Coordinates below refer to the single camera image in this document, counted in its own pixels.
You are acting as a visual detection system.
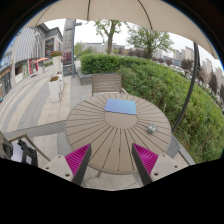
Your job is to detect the beige patio umbrella canopy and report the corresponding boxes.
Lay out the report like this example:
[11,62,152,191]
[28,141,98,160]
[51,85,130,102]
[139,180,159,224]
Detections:
[25,0,219,59]

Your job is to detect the white planter box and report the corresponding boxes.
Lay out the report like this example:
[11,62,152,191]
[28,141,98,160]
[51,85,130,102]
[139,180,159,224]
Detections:
[48,76,63,102]
[51,51,62,73]

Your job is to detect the tall tree behind hedge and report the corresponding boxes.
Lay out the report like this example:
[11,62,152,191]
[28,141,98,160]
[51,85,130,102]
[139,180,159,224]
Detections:
[95,20,122,54]

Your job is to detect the near white planter box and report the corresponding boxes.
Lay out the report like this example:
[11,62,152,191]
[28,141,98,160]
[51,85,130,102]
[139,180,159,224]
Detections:
[48,76,63,102]

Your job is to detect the round wooden slatted table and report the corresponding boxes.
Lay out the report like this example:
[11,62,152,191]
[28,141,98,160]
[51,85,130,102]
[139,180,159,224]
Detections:
[66,93,171,175]

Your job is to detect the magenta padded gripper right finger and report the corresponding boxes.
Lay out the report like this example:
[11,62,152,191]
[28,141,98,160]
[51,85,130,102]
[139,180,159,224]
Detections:
[132,143,181,185]

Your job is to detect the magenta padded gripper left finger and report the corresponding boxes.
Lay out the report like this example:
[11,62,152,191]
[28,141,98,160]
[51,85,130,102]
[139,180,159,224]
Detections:
[43,144,92,185]

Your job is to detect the grey lamp post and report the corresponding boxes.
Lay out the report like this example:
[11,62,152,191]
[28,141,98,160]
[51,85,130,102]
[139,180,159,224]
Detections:
[71,19,82,78]

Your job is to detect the green hedge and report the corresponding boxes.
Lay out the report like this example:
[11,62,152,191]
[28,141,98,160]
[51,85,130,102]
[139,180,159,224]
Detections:
[80,54,224,163]

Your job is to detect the black equipment with paper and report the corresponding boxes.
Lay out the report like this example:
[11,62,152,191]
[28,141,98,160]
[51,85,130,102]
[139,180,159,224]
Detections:
[0,131,38,166]

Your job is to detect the curved black umbrella pole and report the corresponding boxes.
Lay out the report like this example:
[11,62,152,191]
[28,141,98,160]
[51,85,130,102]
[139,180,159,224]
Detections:
[172,42,200,133]

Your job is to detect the far white planter box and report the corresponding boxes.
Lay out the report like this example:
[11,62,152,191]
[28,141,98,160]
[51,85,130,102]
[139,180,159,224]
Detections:
[51,51,62,73]

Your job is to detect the wooden slatted chair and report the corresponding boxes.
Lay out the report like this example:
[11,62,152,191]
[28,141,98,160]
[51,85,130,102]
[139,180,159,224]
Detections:
[92,74,127,95]

